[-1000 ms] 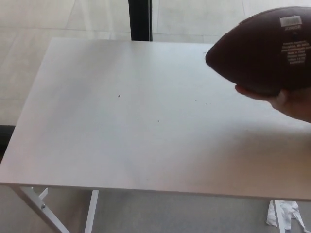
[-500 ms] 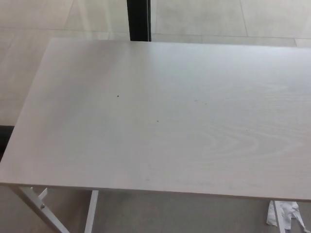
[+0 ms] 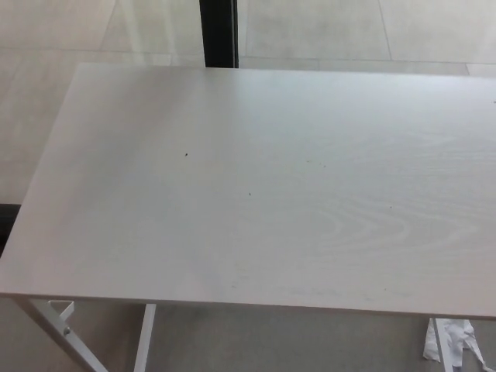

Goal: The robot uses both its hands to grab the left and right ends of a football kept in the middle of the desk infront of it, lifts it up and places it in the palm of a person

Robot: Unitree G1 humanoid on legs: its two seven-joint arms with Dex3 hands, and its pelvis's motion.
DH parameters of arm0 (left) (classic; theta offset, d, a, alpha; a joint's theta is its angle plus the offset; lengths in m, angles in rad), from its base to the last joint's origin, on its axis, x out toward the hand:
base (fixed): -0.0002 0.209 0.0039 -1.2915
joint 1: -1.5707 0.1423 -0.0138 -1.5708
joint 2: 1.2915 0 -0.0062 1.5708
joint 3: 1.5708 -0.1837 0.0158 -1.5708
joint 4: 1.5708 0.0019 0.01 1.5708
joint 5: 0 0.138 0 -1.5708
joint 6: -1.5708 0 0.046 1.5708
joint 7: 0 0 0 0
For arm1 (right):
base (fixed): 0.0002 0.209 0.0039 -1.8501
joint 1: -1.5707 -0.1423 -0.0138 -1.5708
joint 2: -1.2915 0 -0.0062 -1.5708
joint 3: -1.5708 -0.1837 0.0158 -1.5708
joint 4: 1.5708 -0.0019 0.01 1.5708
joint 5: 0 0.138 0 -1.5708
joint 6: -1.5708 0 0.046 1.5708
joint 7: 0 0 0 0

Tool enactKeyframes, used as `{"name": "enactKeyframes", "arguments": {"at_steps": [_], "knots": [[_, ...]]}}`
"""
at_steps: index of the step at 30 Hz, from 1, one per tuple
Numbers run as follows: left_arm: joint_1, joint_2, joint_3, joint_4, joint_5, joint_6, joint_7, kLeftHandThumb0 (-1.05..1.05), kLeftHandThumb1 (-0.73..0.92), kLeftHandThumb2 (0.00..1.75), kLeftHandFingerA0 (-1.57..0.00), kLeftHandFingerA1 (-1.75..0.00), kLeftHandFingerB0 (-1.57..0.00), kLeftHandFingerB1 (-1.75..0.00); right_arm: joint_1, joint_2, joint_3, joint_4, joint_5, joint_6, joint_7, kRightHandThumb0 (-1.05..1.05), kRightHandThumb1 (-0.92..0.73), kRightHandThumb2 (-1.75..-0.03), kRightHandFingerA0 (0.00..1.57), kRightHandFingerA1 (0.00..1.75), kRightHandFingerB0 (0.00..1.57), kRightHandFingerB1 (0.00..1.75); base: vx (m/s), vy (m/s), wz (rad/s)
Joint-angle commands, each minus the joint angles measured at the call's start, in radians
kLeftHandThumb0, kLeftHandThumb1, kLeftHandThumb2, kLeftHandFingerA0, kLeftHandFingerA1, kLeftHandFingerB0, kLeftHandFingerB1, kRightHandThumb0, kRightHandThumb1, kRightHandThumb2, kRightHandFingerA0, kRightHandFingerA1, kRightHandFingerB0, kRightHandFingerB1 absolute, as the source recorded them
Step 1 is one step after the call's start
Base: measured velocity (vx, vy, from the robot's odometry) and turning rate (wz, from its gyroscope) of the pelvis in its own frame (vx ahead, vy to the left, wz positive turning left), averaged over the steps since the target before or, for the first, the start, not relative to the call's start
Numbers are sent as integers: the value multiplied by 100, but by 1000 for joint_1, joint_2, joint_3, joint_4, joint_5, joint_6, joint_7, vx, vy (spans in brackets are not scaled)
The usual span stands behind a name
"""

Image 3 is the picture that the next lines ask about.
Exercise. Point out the black vertical pillar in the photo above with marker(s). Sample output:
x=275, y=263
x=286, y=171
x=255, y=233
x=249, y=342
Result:
x=219, y=33

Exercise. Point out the white straight table leg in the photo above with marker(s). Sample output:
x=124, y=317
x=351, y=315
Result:
x=145, y=337
x=443, y=348

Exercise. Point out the white slanted table leg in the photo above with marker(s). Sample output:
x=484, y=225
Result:
x=58, y=333

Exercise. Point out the crumpled white paper strip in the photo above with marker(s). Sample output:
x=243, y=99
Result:
x=461, y=339

